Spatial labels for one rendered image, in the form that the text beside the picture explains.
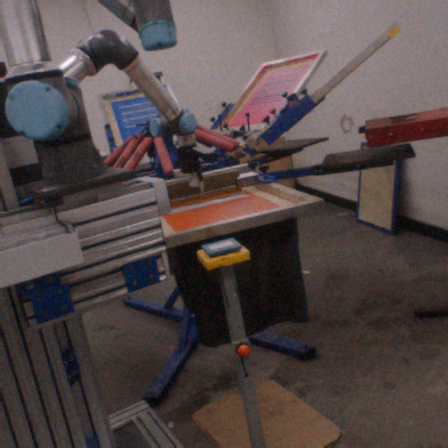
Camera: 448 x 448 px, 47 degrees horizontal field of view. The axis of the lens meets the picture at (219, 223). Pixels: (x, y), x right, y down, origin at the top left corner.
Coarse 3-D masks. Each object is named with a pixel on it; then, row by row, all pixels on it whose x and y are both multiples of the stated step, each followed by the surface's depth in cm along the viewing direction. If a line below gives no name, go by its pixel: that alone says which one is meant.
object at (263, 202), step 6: (240, 192) 231; (246, 192) 229; (210, 198) 230; (216, 198) 228; (240, 198) 218; (246, 198) 216; (252, 198) 214; (258, 198) 212; (264, 198) 209; (216, 204) 216; (258, 204) 201; (264, 204) 199; (270, 204) 197; (276, 204) 196; (264, 210) 190; (234, 216) 189
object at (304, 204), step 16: (272, 192) 214; (288, 192) 196; (288, 208) 172; (304, 208) 174; (320, 208) 175; (208, 224) 169; (224, 224) 168; (240, 224) 169; (256, 224) 170; (176, 240) 165; (192, 240) 166
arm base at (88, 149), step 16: (48, 144) 118; (64, 144) 118; (80, 144) 119; (48, 160) 119; (64, 160) 118; (80, 160) 118; (96, 160) 123; (48, 176) 119; (64, 176) 117; (80, 176) 118
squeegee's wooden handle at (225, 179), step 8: (208, 176) 225; (216, 176) 226; (224, 176) 227; (232, 176) 227; (168, 184) 222; (176, 184) 222; (184, 184) 223; (208, 184) 225; (216, 184) 226; (224, 184) 227; (232, 184) 228; (168, 192) 222; (176, 192) 223; (184, 192) 224; (192, 192) 224; (200, 192) 225
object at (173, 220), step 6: (186, 204) 227; (192, 204) 225; (192, 210) 213; (168, 216) 210; (174, 216) 208; (168, 222) 199; (174, 222) 197; (180, 222) 195; (210, 222) 187; (174, 228) 188; (180, 228) 186; (186, 228) 185
